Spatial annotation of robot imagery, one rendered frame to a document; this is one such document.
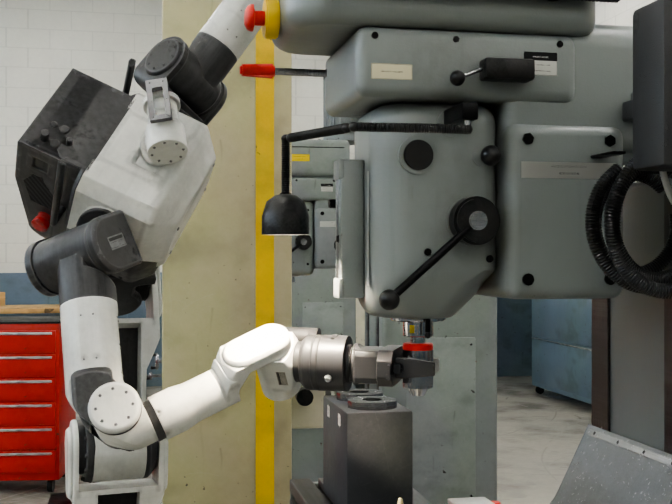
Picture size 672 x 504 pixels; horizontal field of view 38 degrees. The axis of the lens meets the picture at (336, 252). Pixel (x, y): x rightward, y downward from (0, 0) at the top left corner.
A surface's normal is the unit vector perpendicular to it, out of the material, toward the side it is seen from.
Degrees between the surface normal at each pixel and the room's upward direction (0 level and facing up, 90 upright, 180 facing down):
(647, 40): 90
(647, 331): 90
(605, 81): 90
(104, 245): 72
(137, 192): 58
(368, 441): 90
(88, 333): 68
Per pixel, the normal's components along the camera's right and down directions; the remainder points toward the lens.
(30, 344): 0.07, 0.00
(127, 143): 0.31, -0.53
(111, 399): 0.11, -0.38
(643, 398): -0.98, 0.00
